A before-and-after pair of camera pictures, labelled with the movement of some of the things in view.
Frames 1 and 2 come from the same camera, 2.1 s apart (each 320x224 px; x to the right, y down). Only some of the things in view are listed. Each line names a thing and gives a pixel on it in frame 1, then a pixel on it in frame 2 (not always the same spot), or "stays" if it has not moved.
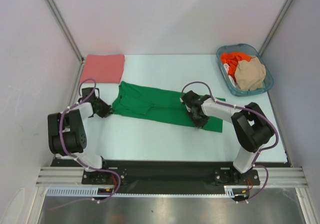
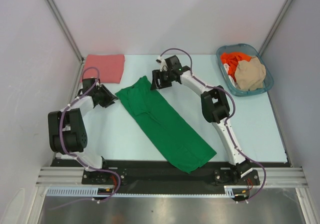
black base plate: (236, 176) stays
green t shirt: (159, 103) -> (187, 151)
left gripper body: (103, 109) -> (105, 98)
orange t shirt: (231, 59) stays
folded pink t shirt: (106, 69) stays
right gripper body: (199, 120) -> (166, 78)
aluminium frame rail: (270, 177) stays
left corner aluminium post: (51, 2) stays
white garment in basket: (226, 67) stays
